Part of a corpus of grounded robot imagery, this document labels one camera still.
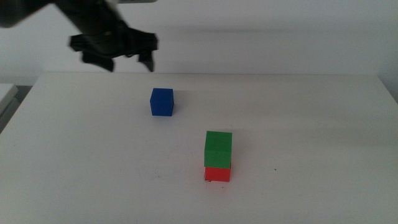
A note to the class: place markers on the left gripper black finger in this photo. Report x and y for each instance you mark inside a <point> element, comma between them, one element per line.
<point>99,61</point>
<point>147,60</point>

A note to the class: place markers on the blue cube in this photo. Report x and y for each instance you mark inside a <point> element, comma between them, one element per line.
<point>161,102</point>

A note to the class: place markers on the green cube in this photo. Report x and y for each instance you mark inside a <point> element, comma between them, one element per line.
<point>218,149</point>

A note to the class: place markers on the red cube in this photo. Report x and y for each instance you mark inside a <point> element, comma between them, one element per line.
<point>217,175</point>

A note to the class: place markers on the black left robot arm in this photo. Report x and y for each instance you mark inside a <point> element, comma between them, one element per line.
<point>84,15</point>

